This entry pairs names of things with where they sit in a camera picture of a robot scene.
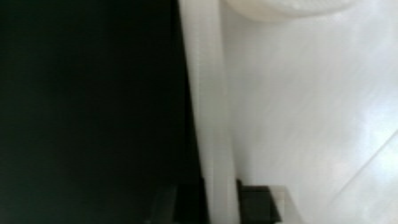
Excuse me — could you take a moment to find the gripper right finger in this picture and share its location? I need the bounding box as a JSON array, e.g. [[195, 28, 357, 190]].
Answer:
[[236, 179, 309, 224]]

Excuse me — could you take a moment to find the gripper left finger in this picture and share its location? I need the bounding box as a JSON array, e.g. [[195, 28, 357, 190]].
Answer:
[[154, 184, 207, 224]]

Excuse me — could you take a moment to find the white square tabletop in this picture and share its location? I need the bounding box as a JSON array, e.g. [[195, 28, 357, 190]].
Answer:
[[177, 0, 398, 224]]

